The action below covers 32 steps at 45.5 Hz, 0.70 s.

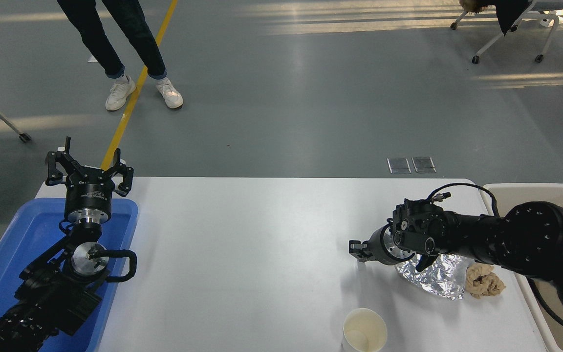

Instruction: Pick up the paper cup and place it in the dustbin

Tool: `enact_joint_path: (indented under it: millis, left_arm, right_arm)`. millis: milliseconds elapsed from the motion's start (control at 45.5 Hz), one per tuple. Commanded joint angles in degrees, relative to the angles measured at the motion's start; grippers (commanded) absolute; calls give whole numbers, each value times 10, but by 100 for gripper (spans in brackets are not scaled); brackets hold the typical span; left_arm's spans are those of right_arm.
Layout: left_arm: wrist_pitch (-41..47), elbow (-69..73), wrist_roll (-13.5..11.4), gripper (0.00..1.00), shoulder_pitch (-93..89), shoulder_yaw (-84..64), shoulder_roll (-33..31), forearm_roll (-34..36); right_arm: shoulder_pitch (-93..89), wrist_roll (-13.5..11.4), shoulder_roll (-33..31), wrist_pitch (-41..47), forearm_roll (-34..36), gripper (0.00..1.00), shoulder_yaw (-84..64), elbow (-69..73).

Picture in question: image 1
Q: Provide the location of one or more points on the person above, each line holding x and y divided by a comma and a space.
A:
140, 34

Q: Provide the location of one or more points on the crumpled silver foil tray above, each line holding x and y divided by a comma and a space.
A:
438, 278

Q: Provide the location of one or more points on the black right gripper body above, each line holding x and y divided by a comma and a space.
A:
377, 247

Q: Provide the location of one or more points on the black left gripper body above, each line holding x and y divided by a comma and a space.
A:
89, 193

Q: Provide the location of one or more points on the white paper cup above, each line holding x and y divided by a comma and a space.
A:
364, 330

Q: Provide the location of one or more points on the black cloth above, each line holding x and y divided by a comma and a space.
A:
508, 12

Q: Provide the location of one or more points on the blue plastic tray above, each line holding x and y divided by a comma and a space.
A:
22, 234

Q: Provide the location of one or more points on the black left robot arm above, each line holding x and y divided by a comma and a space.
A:
42, 293

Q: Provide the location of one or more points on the metal floor plate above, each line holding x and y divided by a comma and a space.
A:
399, 165
423, 164

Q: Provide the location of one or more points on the large pale bin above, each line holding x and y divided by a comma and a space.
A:
511, 193

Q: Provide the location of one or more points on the white wheeled chair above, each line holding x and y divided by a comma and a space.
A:
540, 19

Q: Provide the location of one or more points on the crumpled tan paper ball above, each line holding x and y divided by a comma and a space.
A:
484, 283

